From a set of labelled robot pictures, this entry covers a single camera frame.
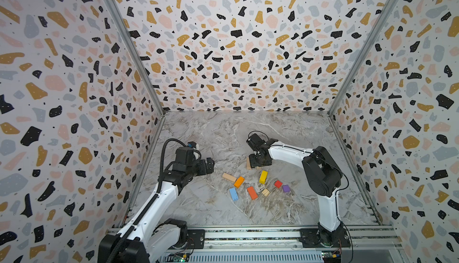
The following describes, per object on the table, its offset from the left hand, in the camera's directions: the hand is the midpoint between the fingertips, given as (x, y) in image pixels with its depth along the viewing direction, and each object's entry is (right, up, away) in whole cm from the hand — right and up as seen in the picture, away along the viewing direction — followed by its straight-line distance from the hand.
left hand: (206, 161), depth 82 cm
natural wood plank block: (+20, -3, +8) cm, 22 cm away
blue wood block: (+13, -17, +3) cm, 21 cm away
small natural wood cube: (+28, -16, +3) cm, 32 cm away
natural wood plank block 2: (+10, -10, +10) cm, 17 cm away
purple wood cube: (+38, -14, +6) cm, 41 cm away
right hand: (+23, -2, +14) cm, 27 cm away
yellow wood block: (+28, -9, +8) cm, 30 cm away
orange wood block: (+15, -12, +8) cm, 21 cm away
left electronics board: (-8, -36, -12) cm, 38 cm away
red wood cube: (+35, -13, +8) cm, 38 cm away
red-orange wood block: (+22, -16, +5) cm, 28 cm away
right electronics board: (+53, -36, -11) cm, 65 cm away
